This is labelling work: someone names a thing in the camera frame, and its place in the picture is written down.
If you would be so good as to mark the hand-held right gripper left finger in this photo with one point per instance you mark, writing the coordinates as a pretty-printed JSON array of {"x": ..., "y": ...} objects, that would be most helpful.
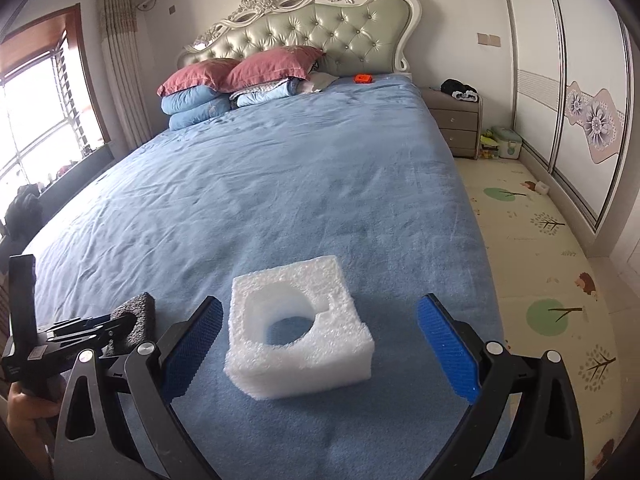
[{"x": 192, "y": 345}]

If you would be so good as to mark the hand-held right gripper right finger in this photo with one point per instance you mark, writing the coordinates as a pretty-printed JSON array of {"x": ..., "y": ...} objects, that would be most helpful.
[{"x": 445, "y": 345}]

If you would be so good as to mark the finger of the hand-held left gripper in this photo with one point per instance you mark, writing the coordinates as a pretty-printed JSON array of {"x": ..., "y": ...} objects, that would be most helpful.
[
  {"x": 112, "y": 332},
  {"x": 80, "y": 325}
]

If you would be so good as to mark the black foam block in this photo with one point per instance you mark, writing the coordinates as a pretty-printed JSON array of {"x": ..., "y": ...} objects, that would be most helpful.
[{"x": 140, "y": 310}]

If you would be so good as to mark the white foam block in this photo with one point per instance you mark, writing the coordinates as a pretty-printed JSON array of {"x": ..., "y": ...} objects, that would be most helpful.
[{"x": 300, "y": 365}]

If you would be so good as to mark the person's left hand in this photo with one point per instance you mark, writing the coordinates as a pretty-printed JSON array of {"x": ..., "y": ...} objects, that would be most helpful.
[{"x": 30, "y": 407}]

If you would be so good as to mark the black bag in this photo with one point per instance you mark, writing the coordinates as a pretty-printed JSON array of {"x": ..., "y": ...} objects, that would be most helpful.
[{"x": 22, "y": 212}]

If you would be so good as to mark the printed play mat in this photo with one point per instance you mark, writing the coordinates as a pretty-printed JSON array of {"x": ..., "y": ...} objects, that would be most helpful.
[{"x": 540, "y": 260}]

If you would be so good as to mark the small white box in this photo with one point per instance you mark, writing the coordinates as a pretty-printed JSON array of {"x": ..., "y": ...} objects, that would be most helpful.
[{"x": 542, "y": 189}]

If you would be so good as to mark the bed with blue sheet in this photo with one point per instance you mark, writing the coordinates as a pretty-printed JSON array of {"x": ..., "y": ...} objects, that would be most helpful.
[{"x": 300, "y": 185}]

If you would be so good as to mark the yellow green toys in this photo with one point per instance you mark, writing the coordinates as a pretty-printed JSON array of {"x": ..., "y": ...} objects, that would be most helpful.
[{"x": 487, "y": 145}]

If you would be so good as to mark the green storage box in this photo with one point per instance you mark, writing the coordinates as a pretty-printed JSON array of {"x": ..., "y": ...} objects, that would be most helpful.
[{"x": 506, "y": 142}]

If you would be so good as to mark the grey nightstand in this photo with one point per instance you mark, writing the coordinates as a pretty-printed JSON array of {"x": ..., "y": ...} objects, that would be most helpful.
[{"x": 455, "y": 125}]

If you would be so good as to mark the folded plain blue quilt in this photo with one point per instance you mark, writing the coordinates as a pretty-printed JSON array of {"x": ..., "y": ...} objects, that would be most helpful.
[{"x": 195, "y": 107}]

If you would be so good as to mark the dark clothes pile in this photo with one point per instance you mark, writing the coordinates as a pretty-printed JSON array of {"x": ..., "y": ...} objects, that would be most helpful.
[{"x": 459, "y": 89}]

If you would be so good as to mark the folded blue patterned quilt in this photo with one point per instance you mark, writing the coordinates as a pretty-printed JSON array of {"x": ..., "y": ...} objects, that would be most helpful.
[{"x": 270, "y": 92}]

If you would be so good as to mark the beige curtain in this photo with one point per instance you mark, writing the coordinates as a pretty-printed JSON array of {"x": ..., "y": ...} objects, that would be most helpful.
[{"x": 125, "y": 60}]

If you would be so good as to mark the pink pillow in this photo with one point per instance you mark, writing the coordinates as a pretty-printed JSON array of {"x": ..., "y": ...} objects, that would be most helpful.
[
  {"x": 270, "y": 67},
  {"x": 195, "y": 77}
]

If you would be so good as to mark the small orange object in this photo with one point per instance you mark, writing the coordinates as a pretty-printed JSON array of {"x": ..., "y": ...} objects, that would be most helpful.
[{"x": 362, "y": 78}]

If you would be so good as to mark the white cloth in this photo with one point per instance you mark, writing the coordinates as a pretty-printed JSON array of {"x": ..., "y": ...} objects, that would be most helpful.
[{"x": 320, "y": 82}]

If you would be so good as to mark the white sliding door wardrobe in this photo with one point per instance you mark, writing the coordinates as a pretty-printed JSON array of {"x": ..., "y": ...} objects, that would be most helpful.
[{"x": 565, "y": 60}]

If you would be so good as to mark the tufted green headboard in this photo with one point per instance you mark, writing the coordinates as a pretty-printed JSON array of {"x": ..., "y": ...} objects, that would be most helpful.
[{"x": 320, "y": 30}]

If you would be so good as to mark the window with brown frame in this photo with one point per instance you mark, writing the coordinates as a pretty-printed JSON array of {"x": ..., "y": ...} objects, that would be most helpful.
[{"x": 45, "y": 100}]

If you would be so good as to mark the beige wall switch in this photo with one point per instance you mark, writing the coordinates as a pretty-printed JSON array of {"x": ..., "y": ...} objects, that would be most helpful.
[{"x": 488, "y": 39}]

